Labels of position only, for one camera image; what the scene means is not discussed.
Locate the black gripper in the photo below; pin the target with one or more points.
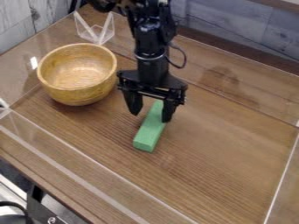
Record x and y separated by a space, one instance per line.
169 88

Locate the green stick block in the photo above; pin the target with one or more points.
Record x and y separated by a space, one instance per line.
150 129

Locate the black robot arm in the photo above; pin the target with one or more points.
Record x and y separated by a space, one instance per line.
153 29

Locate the wooden bowl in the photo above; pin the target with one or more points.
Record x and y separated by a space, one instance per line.
77 73

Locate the clear acrylic corner bracket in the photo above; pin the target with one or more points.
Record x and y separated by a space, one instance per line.
96 34

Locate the clear acrylic left bracket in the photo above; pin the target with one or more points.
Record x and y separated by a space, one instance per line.
4 108

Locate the black table leg frame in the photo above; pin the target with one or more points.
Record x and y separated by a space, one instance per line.
40 214

